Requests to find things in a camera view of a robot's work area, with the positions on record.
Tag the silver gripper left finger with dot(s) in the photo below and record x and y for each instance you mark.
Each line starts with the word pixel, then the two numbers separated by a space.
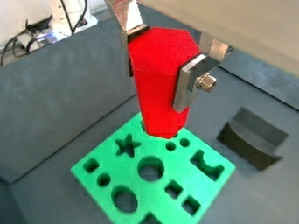
pixel 130 26

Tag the green shape sorter board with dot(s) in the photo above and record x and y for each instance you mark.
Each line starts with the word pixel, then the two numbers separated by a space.
pixel 148 180

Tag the dark grey curved block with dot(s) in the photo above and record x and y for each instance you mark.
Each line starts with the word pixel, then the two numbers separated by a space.
pixel 253 138

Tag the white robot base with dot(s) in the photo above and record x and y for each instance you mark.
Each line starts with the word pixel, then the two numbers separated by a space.
pixel 69 17

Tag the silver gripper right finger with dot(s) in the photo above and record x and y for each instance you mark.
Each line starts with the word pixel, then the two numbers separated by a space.
pixel 194 72

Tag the red hexagonal prism block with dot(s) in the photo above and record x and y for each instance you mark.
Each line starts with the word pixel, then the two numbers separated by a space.
pixel 157 54

